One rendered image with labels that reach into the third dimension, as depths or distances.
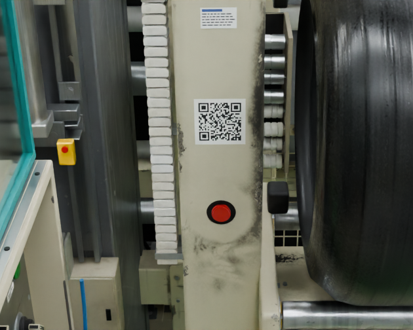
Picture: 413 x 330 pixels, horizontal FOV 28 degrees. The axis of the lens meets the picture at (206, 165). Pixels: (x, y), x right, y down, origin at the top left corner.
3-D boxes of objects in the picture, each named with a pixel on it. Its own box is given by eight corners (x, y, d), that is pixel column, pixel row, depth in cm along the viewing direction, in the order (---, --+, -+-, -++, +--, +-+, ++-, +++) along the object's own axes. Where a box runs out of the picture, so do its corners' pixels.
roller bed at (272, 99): (193, 173, 171) (189, 38, 156) (195, 140, 184) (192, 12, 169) (288, 173, 170) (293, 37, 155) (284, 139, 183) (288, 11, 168)
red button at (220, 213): (211, 222, 129) (211, 206, 128) (212, 216, 131) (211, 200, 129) (231, 222, 129) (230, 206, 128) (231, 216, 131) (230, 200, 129)
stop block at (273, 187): (267, 215, 149) (268, 193, 146) (266, 201, 153) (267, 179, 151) (289, 215, 149) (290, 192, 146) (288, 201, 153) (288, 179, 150)
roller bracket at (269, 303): (260, 363, 129) (261, 315, 124) (254, 222, 164) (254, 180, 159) (282, 363, 129) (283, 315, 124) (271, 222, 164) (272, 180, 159)
